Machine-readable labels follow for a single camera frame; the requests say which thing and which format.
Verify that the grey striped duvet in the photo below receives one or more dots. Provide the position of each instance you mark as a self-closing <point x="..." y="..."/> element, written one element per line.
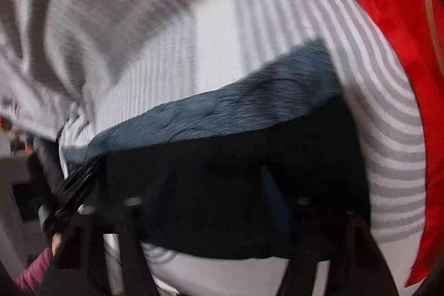
<point x="86" y="22"/>

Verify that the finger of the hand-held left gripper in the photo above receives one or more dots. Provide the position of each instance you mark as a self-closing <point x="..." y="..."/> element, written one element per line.
<point x="78" y="186"/>

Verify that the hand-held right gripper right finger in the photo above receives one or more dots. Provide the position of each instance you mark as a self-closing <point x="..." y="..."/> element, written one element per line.
<point x="274" y="204"/>

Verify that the red embroidered cushion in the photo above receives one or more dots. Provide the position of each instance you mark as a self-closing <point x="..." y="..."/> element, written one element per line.
<point x="399" y="39"/>

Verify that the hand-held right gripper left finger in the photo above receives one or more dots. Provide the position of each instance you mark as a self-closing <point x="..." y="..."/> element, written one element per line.
<point x="132" y="233"/>

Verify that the person's left forearm pink sleeve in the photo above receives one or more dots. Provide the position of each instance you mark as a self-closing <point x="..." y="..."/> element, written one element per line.
<point x="34" y="273"/>

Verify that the person's left hand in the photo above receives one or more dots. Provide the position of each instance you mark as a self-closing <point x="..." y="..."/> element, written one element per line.
<point x="56" y="245"/>

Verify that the grey striped bed sheet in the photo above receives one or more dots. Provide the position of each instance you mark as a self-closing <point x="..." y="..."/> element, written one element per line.
<point x="284" y="32"/>

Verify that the black pants blue patterned waistband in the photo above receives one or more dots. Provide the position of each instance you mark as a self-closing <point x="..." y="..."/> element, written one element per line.
<point x="236" y="157"/>

